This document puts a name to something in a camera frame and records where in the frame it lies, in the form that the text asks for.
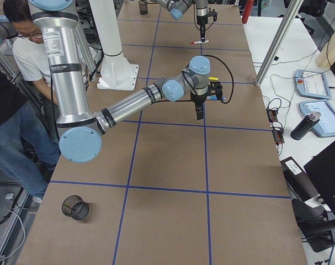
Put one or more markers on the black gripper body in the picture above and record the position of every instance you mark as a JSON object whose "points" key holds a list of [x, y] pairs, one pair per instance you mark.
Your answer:
{"points": [[201, 21], [197, 100]]}

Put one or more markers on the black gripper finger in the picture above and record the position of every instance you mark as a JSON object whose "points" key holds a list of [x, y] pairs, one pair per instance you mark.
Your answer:
{"points": [[202, 33], [199, 112]]}

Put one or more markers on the red marker pen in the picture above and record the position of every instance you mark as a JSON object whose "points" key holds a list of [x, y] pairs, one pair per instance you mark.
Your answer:
{"points": [[199, 42]]}

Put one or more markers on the blue marker pen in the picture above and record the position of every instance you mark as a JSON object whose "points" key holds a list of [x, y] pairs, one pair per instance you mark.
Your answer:
{"points": [[215, 98]]}

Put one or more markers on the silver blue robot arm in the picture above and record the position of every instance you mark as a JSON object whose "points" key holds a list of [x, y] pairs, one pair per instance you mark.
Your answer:
{"points": [[178, 8], [81, 129]]}

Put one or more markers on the red cylinder bottle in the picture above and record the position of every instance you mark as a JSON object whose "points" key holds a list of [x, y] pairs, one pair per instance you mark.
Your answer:
{"points": [[247, 11]]}

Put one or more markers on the black mesh cup near left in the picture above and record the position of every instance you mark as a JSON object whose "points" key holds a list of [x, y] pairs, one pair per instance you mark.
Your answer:
{"points": [[143, 8]]}

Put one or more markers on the black water bottle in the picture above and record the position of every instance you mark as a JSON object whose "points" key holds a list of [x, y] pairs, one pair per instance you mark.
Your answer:
{"points": [[305, 125]]}

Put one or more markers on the upper blue teach pendant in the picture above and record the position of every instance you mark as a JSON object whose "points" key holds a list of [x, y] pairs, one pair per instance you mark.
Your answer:
{"points": [[311, 84]]}

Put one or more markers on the blue teach pendant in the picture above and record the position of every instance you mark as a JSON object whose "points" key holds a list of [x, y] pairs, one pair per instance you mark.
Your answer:
{"points": [[311, 84], [326, 125]]}

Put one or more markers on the black box white label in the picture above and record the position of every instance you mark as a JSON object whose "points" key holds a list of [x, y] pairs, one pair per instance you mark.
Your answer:
{"points": [[299, 181]]}

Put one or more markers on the lower blue teach pendant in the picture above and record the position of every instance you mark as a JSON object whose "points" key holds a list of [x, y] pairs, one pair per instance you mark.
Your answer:
{"points": [[326, 125]]}

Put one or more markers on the black monitor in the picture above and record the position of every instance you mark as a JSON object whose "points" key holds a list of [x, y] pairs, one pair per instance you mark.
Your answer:
{"points": [[321, 171]]}

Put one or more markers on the seated person white shirt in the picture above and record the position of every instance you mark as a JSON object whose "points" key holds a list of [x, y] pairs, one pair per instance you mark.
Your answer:
{"points": [[29, 50]]}

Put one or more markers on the standing person blue jeans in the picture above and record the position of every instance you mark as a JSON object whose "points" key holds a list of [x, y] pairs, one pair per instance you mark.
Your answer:
{"points": [[18, 122]]}

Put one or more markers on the aluminium frame post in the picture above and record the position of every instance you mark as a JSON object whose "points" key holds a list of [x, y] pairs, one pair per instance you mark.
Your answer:
{"points": [[280, 34]]}

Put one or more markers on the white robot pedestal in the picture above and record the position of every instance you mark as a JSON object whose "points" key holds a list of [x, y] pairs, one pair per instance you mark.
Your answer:
{"points": [[116, 72]]}

